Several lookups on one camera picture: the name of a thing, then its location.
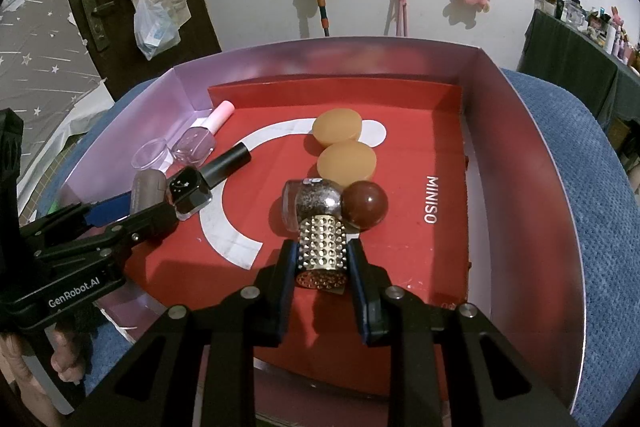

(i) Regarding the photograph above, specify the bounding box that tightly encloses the orange round disc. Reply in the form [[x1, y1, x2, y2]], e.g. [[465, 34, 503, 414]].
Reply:
[[312, 109, 362, 146], [317, 142, 377, 186]]

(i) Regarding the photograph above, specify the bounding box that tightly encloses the clear pink-capped nail polish bottle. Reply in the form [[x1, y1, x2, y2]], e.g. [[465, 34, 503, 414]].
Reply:
[[171, 101, 236, 166]]

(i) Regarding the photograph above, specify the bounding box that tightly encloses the grey-brown small bottle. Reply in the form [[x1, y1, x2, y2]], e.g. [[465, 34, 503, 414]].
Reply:
[[130, 169, 167, 214]]

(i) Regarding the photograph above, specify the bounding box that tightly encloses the row of bottles and toiletries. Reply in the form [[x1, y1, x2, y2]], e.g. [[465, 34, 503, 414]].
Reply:
[[537, 0, 640, 74]]

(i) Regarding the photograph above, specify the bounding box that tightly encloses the person's left hand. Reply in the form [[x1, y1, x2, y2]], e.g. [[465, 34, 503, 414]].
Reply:
[[50, 324, 89, 383]]

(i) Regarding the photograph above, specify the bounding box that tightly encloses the clear plastic bag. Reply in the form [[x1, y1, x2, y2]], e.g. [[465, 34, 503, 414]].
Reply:
[[134, 0, 181, 62]]

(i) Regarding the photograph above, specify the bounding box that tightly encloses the metal door handle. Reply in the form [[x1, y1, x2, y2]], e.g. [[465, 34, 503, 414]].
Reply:
[[81, 0, 114, 53]]

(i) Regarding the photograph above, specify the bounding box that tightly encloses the grey star-printed curtain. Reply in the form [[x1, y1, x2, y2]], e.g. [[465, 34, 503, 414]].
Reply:
[[0, 0, 117, 208]]

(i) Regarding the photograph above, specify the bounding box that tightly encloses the brown glossy ball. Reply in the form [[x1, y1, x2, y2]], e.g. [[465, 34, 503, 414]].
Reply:
[[341, 181, 390, 230]]

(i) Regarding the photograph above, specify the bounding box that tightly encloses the purple cardboard box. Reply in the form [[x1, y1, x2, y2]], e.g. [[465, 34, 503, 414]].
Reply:
[[60, 38, 591, 425]]

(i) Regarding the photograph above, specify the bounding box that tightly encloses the gold studded cylinder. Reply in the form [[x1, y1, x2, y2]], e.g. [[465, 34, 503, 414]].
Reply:
[[294, 215, 349, 296]]

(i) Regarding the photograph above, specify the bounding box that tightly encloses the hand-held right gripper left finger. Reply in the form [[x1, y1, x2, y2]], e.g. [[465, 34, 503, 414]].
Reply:
[[85, 239, 297, 427]]

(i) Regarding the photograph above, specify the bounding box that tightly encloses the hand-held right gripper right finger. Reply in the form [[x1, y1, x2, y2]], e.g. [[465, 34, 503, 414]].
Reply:
[[348, 239, 581, 427]]

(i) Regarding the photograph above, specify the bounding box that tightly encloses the black starry nail polish bottle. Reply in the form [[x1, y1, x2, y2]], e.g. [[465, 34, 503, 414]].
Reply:
[[166, 142, 252, 222]]

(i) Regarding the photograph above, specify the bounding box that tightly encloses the clear plastic cup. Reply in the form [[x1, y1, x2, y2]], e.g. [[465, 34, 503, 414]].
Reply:
[[131, 138, 173, 172]]

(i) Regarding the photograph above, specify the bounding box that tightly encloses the red cardboard liner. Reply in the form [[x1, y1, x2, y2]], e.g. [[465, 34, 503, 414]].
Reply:
[[97, 79, 473, 395]]

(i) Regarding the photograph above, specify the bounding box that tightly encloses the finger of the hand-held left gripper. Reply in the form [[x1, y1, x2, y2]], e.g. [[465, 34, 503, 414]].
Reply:
[[20, 193, 133, 240], [32, 201, 179, 269]]

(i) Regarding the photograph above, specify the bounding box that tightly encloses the glitter nail polish bottle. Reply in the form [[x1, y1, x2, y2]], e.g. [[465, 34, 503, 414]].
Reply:
[[281, 177, 343, 235]]

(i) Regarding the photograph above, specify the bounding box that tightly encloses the dark cloth-covered table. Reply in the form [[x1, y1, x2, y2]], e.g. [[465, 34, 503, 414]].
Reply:
[[516, 9, 640, 144]]

